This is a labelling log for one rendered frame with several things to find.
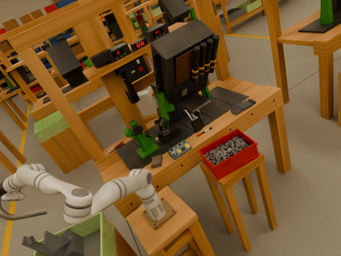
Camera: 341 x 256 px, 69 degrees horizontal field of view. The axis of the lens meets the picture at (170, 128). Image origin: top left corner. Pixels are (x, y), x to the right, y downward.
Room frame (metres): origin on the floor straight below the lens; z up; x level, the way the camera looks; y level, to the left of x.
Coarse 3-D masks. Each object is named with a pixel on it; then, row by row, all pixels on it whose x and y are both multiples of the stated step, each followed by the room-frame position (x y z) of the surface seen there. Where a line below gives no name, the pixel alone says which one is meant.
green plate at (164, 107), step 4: (156, 92) 1.71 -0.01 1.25; (160, 92) 1.64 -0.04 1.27; (160, 96) 1.64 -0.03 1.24; (164, 96) 1.60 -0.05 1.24; (160, 100) 1.65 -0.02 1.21; (164, 100) 1.60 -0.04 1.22; (160, 104) 1.66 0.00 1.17; (164, 104) 1.60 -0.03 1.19; (168, 104) 1.62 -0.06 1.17; (172, 104) 1.62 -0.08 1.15; (160, 108) 1.67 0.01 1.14; (164, 108) 1.60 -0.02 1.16; (168, 108) 1.61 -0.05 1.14; (172, 108) 1.62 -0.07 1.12; (160, 112) 1.68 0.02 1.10; (164, 112) 1.61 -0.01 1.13
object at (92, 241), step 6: (90, 234) 1.08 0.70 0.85; (96, 234) 1.06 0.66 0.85; (84, 240) 1.06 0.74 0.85; (90, 240) 1.04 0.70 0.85; (96, 240) 1.02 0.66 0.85; (84, 246) 1.01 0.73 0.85; (90, 246) 0.99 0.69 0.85; (96, 246) 0.98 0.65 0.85; (84, 252) 0.97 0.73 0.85; (90, 252) 0.95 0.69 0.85; (96, 252) 0.94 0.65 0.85
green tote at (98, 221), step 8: (96, 216) 1.09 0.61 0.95; (104, 216) 1.09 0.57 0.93; (80, 224) 1.09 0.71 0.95; (88, 224) 1.09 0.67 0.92; (96, 224) 1.09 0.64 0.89; (104, 224) 1.03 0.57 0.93; (56, 232) 1.10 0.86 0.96; (80, 232) 1.09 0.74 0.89; (88, 232) 1.09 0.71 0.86; (104, 232) 0.97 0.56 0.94; (112, 232) 1.04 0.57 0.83; (40, 240) 1.09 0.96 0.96; (104, 240) 0.92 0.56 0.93; (112, 240) 0.98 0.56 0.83; (104, 248) 0.87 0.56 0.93; (112, 248) 0.93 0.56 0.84
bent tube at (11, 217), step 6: (0, 198) 1.03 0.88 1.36; (0, 204) 1.01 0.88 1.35; (0, 210) 0.98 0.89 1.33; (36, 210) 1.06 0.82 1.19; (42, 210) 1.06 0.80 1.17; (0, 216) 0.97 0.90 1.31; (6, 216) 0.97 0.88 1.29; (12, 216) 0.98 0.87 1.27; (18, 216) 0.99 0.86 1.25; (24, 216) 1.00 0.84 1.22; (30, 216) 1.02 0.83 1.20
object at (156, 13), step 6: (186, 0) 9.33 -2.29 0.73; (150, 6) 8.93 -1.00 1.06; (150, 12) 8.96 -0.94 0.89; (156, 12) 9.05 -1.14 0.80; (162, 12) 9.23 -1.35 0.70; (144, 18) 9.10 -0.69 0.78; (156, 18) 8.94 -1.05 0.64; (162, 18) 9.11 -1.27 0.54; (186, 18) 9.20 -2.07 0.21; (156, 24) 8.97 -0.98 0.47
